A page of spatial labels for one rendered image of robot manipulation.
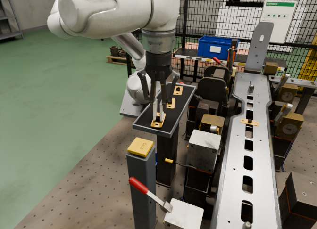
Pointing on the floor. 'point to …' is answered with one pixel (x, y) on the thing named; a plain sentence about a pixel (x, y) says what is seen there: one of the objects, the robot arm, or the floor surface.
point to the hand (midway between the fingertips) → (158, 110)
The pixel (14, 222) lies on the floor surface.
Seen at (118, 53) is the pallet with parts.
